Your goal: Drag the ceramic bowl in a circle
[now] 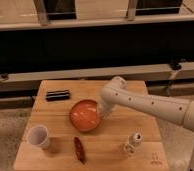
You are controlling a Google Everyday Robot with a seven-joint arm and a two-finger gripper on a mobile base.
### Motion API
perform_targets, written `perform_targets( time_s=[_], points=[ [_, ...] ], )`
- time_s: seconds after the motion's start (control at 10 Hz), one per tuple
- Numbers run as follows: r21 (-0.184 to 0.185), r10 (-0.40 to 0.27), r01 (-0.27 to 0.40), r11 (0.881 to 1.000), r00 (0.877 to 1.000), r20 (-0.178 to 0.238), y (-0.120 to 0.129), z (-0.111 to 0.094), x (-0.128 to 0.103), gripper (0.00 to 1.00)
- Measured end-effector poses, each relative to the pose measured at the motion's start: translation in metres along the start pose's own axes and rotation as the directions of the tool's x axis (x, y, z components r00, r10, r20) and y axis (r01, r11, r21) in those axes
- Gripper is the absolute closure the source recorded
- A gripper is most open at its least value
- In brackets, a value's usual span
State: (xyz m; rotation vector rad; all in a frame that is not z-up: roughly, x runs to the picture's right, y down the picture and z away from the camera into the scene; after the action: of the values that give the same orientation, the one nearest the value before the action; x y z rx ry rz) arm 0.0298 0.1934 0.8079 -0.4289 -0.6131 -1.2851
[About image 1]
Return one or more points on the black striped rectangular block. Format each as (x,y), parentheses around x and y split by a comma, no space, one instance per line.
(57,95)

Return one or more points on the red chili pepper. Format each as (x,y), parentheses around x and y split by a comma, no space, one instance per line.
(79,150)

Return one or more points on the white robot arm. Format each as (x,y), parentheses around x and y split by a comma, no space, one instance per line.
(173,110)

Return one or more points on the orange ceramic bowl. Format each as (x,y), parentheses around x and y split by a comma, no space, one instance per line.
(84,116)

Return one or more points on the black clamp on rail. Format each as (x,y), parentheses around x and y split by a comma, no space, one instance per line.
(176,64)

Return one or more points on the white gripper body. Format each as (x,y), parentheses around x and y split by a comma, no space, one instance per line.
(104,108)

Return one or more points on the white paper cup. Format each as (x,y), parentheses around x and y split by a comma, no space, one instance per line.
(38,136)

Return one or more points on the small white bottle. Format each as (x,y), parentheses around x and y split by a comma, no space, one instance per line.
(132,143)

